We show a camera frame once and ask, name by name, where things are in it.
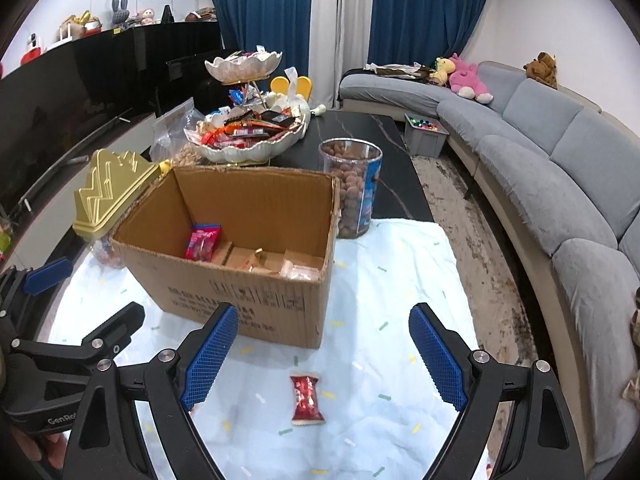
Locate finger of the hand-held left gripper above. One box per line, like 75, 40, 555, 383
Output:
0, 256, 73, 348
10, 301, 146, 362

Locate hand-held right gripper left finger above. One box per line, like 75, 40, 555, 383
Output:
62, 304, 239, 480

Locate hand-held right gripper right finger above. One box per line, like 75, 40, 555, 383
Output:
409, 302, 586, 480

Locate brown cardboard box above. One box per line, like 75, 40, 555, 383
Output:
111, 166, 341, 350

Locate red candy packet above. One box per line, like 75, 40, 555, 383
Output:
289, 371, 323, 427

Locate copper cracker bag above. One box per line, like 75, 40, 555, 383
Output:
222, 247, 268, 273

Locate magenta snack packet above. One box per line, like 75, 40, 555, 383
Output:
185, 224, 222, 262

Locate pale pink pastry packet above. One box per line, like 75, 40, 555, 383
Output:
279, 260, 321, 281

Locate person's left hand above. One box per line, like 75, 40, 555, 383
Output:
10, 432, 68, 471

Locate light blue speckled tablecloth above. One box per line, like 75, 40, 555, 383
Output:
45, 217, 491, 480

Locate gold-lidded candy jar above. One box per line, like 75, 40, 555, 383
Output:
72, 149, 161, 268

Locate worn patterned rug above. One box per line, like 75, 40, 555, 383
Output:
410, 155, 538, 366

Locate black television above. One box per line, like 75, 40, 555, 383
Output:
0, 35, 156, 221

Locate clear tub of nuts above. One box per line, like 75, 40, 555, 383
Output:
318, 138, 383, 239

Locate clear bag of peanuts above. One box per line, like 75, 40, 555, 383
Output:
150, 97, 208, 168

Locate tan padded jacket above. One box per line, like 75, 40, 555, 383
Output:
622, 287, 640, 401

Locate white shell tiered snack stand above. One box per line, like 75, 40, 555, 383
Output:
184, 51, 308, 166

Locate grey storage bin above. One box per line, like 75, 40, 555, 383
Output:
404, 112, 450, 158

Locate white red toy figure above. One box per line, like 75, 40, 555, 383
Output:
20, 34, 46, 66

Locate grey curved sofa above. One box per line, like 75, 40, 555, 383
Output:
340, 60, 640, 466

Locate pile of assorted snack packets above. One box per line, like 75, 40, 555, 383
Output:
190, 107, 303, 148

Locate gold white handbag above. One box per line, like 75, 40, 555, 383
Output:
60, 10, 103, 41

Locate white plush toy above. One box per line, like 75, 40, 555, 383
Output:
265, 92, 328, 121

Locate black upright piano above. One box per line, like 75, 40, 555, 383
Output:
120, 21, 226, 116

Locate pink plush toy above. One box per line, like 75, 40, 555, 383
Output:
448, 52, 495, 104

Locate yellow plush toy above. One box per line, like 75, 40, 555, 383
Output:
430, 57, 455, 86

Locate yellow chair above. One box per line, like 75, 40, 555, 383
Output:
270, 67, 313, 103

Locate striped clothes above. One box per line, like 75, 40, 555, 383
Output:
364, 62, 433, 81

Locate brown plush toy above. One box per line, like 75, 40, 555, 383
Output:
523, 52, 558, 90

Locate blue curtain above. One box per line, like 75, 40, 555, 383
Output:
204, 0, 316, 68
367, 0, 496, 68

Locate white sheer curtain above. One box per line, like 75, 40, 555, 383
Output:
312, 0, 376, 111

